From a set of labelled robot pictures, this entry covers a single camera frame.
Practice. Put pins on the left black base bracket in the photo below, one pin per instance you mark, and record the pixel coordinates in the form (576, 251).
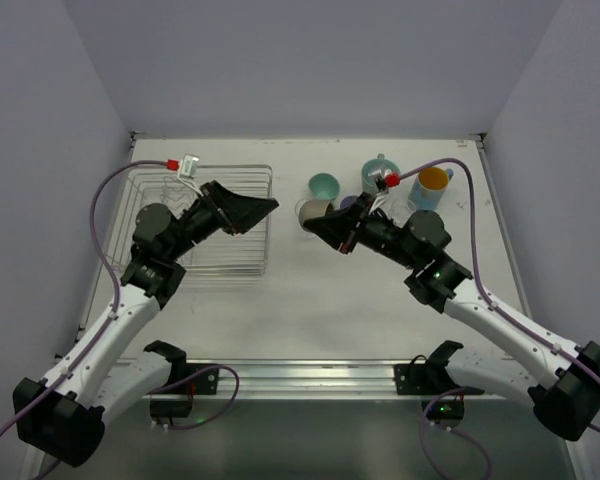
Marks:
(204, 384)

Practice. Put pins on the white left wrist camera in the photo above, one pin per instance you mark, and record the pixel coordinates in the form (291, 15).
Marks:
(184, 169)

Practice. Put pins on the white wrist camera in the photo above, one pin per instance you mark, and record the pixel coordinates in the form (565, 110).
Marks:
(184, 169)
(384, 186)

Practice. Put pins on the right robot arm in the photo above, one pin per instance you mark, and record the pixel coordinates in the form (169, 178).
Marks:
(556, 377)

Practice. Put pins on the tall green mug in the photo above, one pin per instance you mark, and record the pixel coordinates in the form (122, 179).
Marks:
(380, 166)

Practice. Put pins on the black base bracket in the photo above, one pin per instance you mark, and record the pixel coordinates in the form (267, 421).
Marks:
(204, 384)
(426, 375)

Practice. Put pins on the right black base bracket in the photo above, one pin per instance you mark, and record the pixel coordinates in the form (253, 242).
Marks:
(426, 375)

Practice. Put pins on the small green teal cup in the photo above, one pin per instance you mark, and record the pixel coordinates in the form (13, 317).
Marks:
(324, 186)

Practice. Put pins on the metal wire dish rack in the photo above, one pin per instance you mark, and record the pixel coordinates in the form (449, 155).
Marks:
(221, 256)

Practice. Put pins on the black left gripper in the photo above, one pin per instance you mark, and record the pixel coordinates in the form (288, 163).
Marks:
(219, 209)

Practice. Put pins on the blue butterfly mug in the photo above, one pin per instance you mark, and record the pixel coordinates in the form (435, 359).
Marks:
(428, 188)

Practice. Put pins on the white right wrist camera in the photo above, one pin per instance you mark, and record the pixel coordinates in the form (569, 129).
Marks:
(384, 186)

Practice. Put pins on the controller box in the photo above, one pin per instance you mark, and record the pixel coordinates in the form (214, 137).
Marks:
(448, 411)
(166, 411)

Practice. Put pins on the lilac plastic cup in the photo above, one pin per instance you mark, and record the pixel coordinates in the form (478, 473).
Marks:
(347, 201)

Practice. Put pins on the aluminium mounting rail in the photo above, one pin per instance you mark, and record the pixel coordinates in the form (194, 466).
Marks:
(330, 380)

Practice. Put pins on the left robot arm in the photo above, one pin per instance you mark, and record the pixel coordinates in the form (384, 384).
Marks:
(65, 413)

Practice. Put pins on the left controller box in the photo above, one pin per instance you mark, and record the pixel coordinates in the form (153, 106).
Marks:
(166, 411)

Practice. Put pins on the olive ceramic mug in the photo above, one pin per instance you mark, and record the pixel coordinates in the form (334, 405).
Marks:
(311, 208)

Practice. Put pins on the right controller box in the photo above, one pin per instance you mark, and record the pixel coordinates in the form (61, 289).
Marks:
(448, 411)

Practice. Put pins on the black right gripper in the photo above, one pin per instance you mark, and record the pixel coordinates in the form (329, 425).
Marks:
(356, 228)

